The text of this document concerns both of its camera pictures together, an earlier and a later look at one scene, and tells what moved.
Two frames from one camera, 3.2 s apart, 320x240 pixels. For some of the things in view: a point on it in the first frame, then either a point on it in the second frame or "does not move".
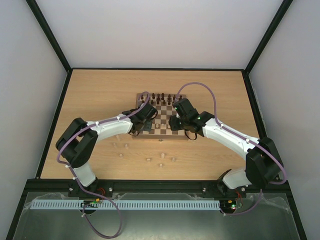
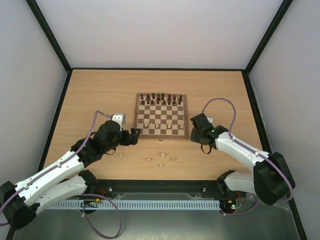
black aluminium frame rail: x=43 y=186 does not move
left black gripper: x=148 y=126 to x=134 y=137
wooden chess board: x=163 y=104 does not move
